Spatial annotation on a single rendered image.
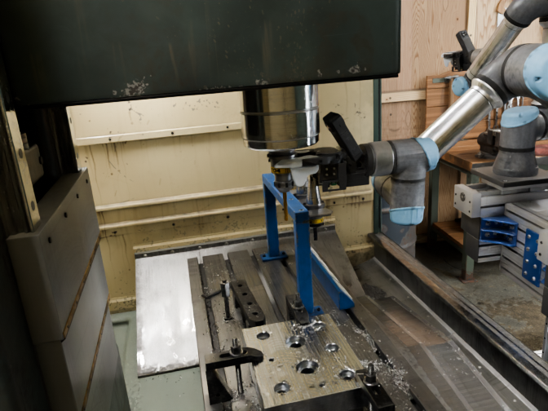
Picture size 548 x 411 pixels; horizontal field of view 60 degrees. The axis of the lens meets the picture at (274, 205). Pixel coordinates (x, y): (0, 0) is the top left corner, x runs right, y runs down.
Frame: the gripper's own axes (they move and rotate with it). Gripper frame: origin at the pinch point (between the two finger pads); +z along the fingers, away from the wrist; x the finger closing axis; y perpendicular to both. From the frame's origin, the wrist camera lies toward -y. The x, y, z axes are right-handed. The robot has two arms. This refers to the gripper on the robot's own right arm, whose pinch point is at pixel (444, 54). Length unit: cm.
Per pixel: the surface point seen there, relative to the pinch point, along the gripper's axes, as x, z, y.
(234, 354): -141, -95, 38
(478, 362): -67, -86, 82
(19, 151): -164, -107, -18
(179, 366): -152, -39, 75
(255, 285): -121, -45, 52
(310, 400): -131, -112, 42
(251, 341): -135, -88, 41
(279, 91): -121, -101, -16
